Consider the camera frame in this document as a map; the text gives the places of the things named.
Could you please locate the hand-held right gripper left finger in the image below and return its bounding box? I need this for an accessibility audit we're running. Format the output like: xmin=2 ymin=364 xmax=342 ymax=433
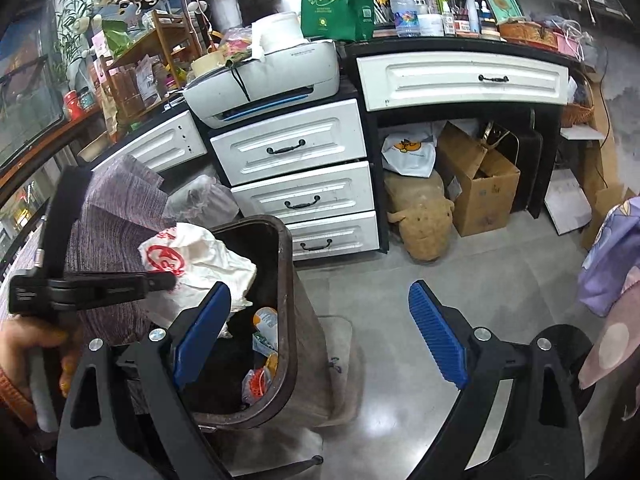
xmin=56 ymin=281 xmax=232 ymax=480

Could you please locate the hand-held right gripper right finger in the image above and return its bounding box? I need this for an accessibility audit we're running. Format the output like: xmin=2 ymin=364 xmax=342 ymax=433
xmin=407 ymin=280 xmax=586 ymax=480

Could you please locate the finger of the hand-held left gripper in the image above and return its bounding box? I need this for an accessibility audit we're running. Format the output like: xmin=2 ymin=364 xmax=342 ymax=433
xmin=62 ymin=270 xmax=177 ymax=291
xmin=50 ymin=288 xmax=152 ymax=311

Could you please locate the orange white packet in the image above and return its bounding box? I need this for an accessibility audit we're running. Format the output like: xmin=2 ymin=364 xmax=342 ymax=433
xmin=252 ymin=306 xmax=280 ymax=332

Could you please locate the orange foam fruit net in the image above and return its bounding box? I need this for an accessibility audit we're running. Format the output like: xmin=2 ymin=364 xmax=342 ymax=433
xmin=242 ymin=366 xmax=275 ymax=406

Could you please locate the white plastic bag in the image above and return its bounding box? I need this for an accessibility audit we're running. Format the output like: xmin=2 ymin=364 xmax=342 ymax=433
xmin=138 ymin=222 xmax=258 ymax=328

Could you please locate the brown trash bin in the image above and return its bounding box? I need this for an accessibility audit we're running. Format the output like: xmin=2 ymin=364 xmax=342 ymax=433
xmin=192 ymin=215 xmax=336 ymax=431

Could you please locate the person's left forearm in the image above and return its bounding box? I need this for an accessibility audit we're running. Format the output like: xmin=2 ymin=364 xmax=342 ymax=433
xmin=0 ymin=367 xmax=39 ymax=430

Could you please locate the person's left hand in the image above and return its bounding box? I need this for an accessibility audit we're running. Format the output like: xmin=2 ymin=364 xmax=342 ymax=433
xmin=0 ymin=316 xmax=82 ymax=400

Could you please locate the purple striped tablecloth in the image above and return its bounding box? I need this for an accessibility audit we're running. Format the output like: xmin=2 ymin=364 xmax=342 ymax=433
xmin=65 ymin=155 xmax=222 ymax=348

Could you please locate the grey fabric mat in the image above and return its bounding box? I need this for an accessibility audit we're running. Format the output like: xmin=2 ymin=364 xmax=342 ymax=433
xmin=300 ymin=315 xmax=361 ymax=412

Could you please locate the clear plastic bag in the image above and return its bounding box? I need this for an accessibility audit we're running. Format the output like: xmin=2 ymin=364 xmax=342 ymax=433
xmin=165 ymin=175 xmax=241 ymax=234

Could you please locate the brown plush toy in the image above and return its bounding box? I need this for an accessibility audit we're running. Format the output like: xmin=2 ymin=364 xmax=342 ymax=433
xmin=385 ymin=170 xmax=455 ymax=263

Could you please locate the white cabinet drawer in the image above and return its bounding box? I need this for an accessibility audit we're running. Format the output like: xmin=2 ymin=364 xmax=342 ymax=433
xmin=231 ymin=161 xmax=376 ymax=226
xmin=210 ymin=98 xmax=369 ymax=187
xmin=287 ymin=210 xmax=379 ymax=262

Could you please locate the pale green bowl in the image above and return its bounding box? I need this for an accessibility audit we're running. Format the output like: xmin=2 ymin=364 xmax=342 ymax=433
xmin=77 ymin=132 xmax=111 ymax=164

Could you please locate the black stool base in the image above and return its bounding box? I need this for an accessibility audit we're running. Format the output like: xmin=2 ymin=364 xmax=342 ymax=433
xmin=535 ymin=324 xmax=604 ymax=414

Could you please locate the white panel cabinet front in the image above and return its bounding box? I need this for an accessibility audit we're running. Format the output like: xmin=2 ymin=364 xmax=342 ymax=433
xmin=92 ymin=110 xmax=209 ymax=173

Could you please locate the wooden ledge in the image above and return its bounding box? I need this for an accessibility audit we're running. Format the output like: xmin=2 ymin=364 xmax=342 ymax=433
xmin=0 ymin=105 xmax=109 ymax=197

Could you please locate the black chair leg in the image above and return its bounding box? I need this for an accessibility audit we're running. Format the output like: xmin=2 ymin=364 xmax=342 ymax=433
xmin=280 ymin=455 xmax=324 ymax=480

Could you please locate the kraft paper bag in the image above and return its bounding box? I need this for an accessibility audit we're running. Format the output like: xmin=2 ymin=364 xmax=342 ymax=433
xmin=100 ymin=85 xmax=124 ymax=141

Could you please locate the red tin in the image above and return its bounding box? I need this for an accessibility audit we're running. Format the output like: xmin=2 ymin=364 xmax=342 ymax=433
xmin=63 ymin=90 xmax=84 ymax=121

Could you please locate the pink dotted cloth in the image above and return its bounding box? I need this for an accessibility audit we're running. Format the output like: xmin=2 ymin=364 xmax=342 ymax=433
xmin=580 ymin=280 xmax=640 ymax=422

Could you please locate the white bag orange print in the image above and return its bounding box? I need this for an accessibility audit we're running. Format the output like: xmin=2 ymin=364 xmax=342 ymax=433
xmin=381 ymin=130 xmax=437 ymax=179

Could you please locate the white flat box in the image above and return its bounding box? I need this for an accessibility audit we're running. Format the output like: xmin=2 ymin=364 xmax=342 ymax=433
xmin=544 ymin=170 xmax=594 ymax=236

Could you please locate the glass terrarium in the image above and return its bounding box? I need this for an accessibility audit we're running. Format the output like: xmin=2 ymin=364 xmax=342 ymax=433
xmin=0 ymin=55 xmax=64 ymax=167

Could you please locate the black case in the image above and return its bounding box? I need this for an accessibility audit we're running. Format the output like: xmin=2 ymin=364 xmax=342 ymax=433
xmin=505 ymin=127 xmax=544 ymax=214

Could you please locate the purple printed cloth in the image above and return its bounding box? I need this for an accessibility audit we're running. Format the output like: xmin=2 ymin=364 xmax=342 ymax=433
xmin=579 ymin=199 xmax=640 ymax=317

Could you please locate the flat cardboard box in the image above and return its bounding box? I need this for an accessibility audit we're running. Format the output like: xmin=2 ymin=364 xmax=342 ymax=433
xmin=582 ymin=187 xmax=636 ymax=252

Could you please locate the wooden shelf rack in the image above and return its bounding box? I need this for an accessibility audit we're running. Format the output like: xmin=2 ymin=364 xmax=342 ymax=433
xmin=100 ymin=10 xmax=201 ymax=122

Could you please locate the bamboo plant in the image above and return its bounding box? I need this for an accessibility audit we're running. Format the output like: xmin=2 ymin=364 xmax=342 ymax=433
xmin=52 ymin=0 xmax=94 ymax=92

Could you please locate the wide white desk drawer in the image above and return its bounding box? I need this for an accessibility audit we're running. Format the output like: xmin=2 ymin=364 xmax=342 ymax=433
xmin=356 ymin=51 xmax=570 ymax=112

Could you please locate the white printer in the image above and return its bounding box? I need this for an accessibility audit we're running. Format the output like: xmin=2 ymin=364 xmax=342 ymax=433
xmin=182 ymin=39 xmax=340 ymax=130

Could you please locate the wicker basket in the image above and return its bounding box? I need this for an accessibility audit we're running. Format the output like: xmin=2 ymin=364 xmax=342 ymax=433
xmin=560 ymin=102 xmax=596 ymax=129

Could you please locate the pink plastic bag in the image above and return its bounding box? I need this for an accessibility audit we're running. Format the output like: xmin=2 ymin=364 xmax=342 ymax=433
xmin=220 ymin=27 xmax=256 ymax=61

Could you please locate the black desk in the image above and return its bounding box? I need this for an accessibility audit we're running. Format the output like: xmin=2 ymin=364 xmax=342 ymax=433
xmin=90 ymin=35 xmax=586 ymax=257

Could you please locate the toilet paper roll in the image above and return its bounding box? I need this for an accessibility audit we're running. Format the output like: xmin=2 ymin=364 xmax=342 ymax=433
xmin=251 ymin=11 xmax=311 ymax=56

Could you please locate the carved wooden box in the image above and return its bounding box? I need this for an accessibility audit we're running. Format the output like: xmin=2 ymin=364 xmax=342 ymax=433
xmin=499 ymin=20 xmax=560 ymax=54

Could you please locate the group of cosmetic bottles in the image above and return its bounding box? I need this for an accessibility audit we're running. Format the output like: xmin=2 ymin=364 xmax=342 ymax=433
xmin=417 ymin=0 xmax=501 ymax=41

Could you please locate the water bottle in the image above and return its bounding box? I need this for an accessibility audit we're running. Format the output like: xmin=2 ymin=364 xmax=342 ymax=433
xmin=389 ymin=0 xmax=422 ymax=39

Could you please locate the teal framed picture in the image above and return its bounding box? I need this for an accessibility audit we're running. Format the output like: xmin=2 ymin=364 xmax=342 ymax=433
xmin=481 ymin=0 xmax=524 ymax=24

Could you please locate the green shopping bag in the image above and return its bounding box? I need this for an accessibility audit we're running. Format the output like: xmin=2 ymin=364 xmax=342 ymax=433
xmin=300 ymin=0 xmax=376 ymax=44

